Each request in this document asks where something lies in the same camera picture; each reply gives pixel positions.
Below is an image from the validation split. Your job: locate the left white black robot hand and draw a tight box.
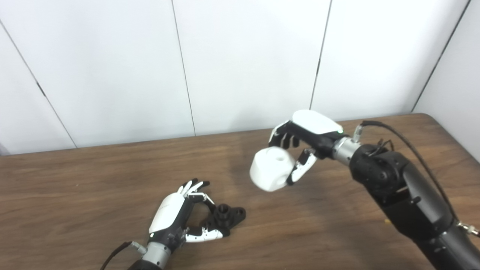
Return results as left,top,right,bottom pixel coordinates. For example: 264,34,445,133
148,178,225,245

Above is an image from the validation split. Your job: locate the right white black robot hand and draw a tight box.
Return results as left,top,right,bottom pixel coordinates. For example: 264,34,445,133
268,109,345,186

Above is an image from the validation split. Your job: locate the black flanged holder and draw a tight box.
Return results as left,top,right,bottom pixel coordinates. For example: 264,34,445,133
204,204,247,237

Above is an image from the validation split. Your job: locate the round white piece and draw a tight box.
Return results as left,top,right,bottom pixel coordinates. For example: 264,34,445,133
249,147,297,192

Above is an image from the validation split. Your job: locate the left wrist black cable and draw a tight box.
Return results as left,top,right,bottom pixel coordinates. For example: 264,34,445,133
99,241,149,270

